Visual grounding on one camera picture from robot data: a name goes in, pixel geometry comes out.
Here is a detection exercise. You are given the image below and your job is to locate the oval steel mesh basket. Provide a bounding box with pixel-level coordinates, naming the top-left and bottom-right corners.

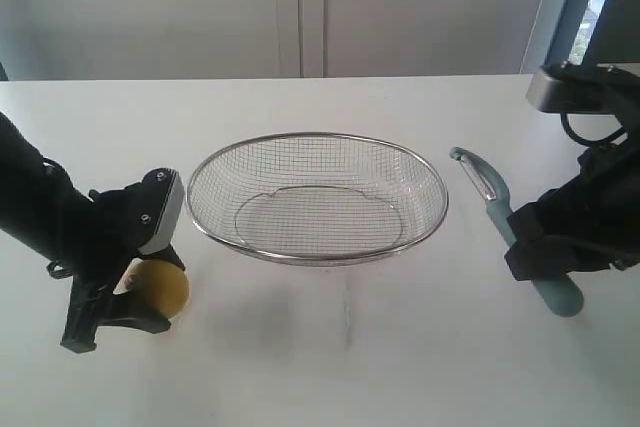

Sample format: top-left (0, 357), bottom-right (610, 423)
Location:
top-left (185, 132), bottom-right (449, 268)

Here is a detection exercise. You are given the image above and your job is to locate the teal handled peeler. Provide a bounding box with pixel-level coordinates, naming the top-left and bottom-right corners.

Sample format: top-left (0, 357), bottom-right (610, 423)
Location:
top-left (449, 147), bottom-right (584, 318)

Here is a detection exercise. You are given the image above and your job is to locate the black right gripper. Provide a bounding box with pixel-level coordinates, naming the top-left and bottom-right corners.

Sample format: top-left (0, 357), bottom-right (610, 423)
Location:
top-left (504, 135), bottom-right (639, 281)

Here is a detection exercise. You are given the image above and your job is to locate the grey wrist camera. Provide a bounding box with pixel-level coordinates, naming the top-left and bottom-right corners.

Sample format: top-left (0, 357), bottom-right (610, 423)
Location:
top-left (133, 168), bottom-right (185, 255)
top-left (526, 61), bottom-right (639, 115)

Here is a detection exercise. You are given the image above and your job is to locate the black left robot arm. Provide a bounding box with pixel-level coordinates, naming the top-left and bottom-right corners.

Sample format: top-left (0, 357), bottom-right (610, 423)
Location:
top-left (1, 117), bottom-right (186, 353)

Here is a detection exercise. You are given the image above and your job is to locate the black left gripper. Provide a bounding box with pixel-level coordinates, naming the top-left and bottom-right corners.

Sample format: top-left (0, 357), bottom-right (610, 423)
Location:
top-left (47, 182), bottom-right (186, 351)

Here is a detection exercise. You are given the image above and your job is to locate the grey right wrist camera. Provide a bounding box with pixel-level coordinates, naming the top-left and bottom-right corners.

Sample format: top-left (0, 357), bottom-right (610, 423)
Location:
top-left (526, 61), bottom-right (639, 115)

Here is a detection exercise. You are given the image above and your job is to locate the yellow lemon with sticker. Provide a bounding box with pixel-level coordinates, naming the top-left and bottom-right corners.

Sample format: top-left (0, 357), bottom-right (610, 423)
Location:
top-left (124, 260), bottom-right (190, 319)

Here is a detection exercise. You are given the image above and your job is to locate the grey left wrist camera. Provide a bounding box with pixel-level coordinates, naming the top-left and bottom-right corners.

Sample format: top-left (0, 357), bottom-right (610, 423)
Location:
top-left (133, 168), bottom-right (185, 255)

